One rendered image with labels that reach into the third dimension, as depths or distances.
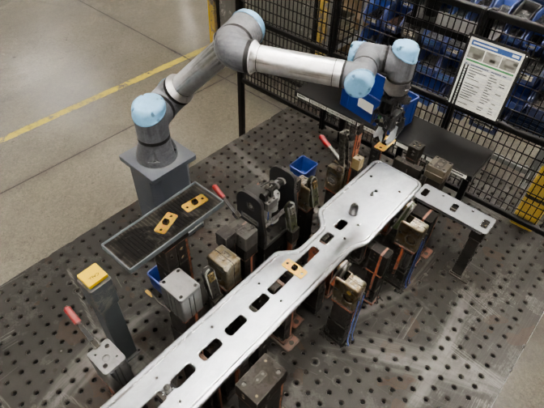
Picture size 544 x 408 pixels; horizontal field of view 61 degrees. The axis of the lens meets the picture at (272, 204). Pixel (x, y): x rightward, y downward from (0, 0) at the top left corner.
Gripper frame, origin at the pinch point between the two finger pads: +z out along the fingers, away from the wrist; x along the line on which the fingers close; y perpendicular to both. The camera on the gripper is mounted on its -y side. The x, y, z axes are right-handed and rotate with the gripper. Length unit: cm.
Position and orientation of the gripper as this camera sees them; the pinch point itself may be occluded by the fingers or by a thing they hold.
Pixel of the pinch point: (385, 139)
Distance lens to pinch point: 161.2
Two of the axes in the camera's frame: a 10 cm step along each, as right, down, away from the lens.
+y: -6.6, 5.4, -5.3
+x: 7.5, 4.9, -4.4
